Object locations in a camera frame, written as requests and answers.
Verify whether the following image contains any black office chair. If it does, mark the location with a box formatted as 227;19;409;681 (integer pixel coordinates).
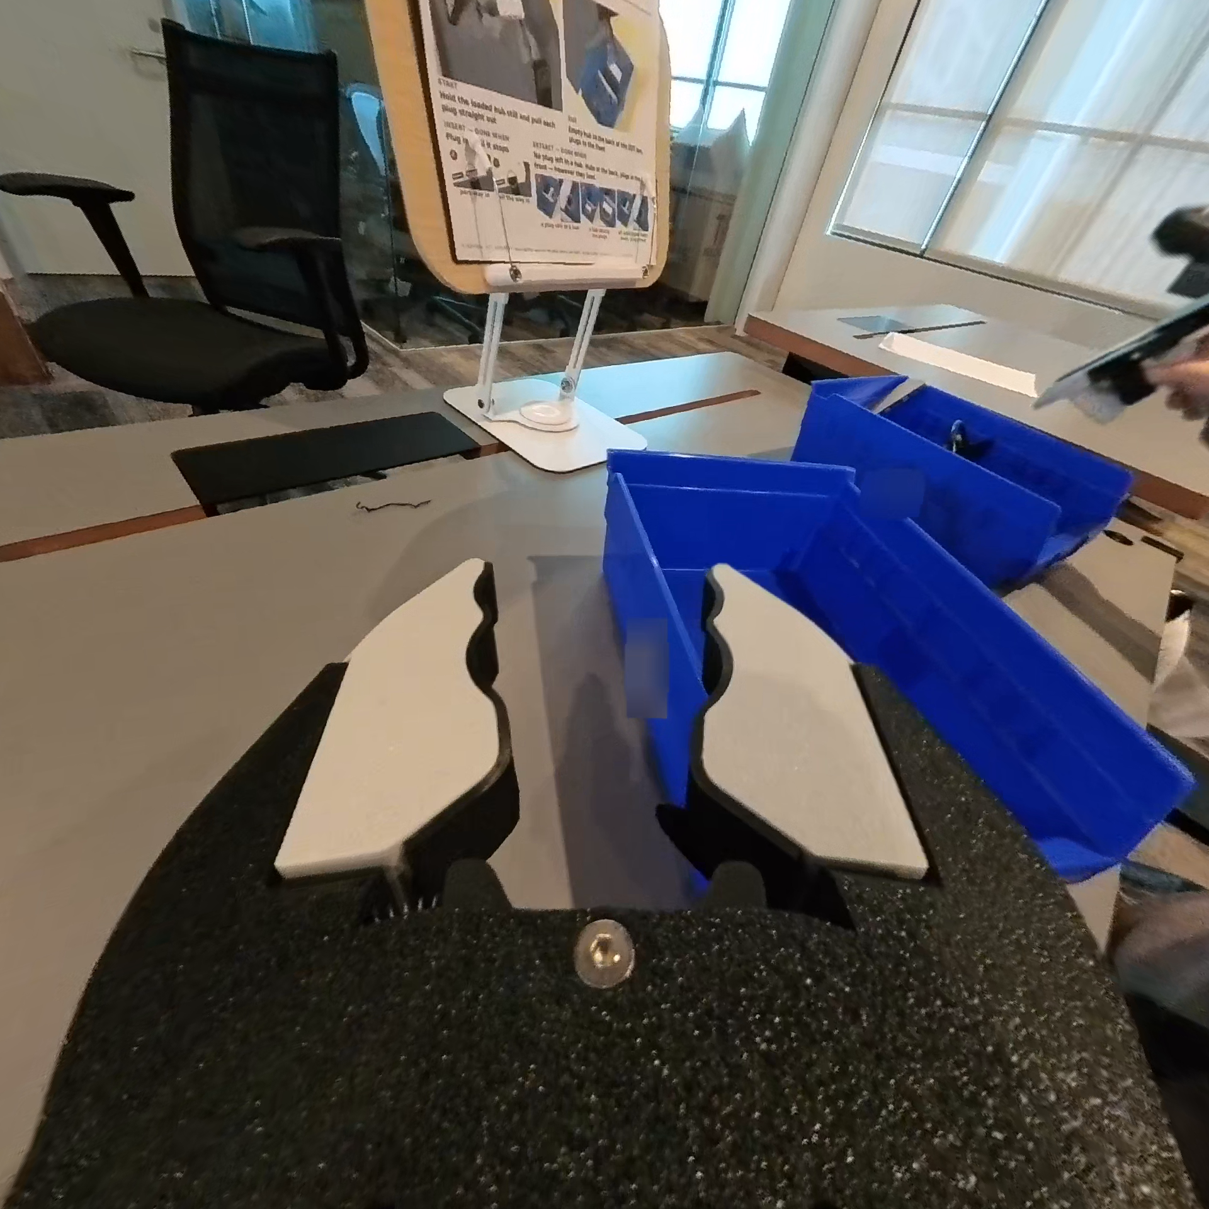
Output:
0;19;372;417

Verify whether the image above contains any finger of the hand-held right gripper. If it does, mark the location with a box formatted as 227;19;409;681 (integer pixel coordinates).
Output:
1033;299;1209;422

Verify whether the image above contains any blue plastic bin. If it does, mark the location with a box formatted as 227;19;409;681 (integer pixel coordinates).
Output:
602;449;1196;885
791;375;1136;593

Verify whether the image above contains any cardboard box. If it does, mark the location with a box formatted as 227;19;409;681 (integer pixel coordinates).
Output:
673;176;748;296

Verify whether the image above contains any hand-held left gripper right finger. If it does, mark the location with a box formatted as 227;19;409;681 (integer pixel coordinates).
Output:
686;563;933;883

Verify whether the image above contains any person's right hand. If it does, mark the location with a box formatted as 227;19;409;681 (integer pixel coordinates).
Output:
1148;358;1209;427

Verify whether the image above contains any grey table cover plate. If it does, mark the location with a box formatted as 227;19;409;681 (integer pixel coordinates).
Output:
839;312;990;341

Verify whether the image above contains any printed instruction sheet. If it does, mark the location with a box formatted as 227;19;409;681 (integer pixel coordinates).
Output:
417;0;660;265

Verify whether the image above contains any black table cable cover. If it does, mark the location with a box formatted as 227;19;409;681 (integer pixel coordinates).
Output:
172;409;484;518

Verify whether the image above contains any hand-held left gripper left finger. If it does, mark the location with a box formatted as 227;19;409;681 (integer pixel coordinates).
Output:
271;558;516;910

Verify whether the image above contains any brown wooden cabinet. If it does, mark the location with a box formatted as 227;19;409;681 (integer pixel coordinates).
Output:
0;279;54;388

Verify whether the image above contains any window with white blinds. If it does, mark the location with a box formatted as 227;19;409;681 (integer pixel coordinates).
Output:
829;0;1209;318

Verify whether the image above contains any wooden board document stand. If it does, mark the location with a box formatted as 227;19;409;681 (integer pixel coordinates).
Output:
364;0;674;473

